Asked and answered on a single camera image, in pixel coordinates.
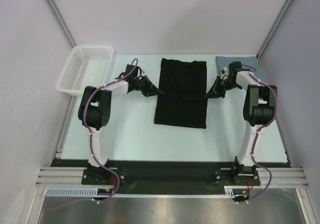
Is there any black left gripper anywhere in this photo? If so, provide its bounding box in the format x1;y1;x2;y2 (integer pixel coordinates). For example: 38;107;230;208
132;75;162;98

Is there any black t shirt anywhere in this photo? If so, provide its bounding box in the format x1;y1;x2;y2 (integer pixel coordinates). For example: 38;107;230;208
154;58;208;129

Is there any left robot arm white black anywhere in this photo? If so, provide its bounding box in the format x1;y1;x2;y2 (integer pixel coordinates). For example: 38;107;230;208
78;74;163;185

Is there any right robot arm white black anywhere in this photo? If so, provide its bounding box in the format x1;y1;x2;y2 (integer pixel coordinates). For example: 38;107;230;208
205;67;278;186

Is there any folded grey-blue t shirt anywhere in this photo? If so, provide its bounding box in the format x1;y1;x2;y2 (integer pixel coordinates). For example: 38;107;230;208
215;56;265;81

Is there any white plastic basket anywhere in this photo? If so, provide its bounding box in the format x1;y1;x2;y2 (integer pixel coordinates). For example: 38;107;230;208
55;45;114;96

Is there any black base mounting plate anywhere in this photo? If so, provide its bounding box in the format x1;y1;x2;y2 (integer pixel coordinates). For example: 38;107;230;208
50;159;291;196

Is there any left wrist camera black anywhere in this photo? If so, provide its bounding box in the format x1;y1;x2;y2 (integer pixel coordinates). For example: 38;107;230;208
115;64;145;82

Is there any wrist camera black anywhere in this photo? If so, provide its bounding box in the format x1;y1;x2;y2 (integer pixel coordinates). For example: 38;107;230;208
220;61;242;77
115;64;145;82

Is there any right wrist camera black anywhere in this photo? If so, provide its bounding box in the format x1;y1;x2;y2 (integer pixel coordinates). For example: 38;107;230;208
220;61;242;77

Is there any white slotted cable duct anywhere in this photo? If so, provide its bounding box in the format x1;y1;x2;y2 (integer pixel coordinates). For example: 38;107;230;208
46;187;248;199

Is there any aluminium frame rail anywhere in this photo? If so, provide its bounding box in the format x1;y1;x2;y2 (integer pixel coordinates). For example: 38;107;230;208
35;167;309;188

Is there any right aluminium corner post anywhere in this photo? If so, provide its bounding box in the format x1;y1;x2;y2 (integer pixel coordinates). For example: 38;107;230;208
256;0;294;60

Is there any aluminium corner post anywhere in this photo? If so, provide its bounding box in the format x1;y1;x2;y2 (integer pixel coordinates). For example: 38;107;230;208
44;0;77;48
256;0;294;60

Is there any left aluminium corner post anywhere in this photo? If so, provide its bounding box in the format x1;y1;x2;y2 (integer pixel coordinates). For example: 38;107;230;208
44;0;77;48

